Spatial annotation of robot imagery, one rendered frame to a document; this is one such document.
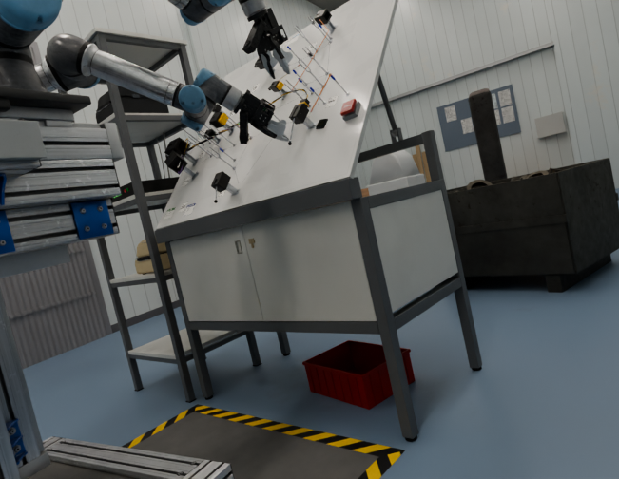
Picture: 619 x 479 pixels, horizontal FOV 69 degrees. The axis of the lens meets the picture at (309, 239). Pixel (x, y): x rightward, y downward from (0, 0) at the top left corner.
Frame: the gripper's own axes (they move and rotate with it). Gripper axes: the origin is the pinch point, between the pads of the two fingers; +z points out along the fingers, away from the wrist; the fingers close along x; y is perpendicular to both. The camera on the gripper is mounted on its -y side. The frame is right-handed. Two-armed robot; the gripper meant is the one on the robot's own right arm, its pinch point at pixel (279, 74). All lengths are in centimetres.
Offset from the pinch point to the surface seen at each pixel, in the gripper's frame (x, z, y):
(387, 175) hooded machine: 283, 230, 324
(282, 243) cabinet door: 3, 51, -29
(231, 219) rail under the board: 24, 40, -32
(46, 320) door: 337, 126, -100
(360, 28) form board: 0.0, 1.2, 47.0
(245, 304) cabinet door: 27, 74, -44
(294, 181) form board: -6.0, 31.5, -18.0
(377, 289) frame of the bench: -37, 65, -29
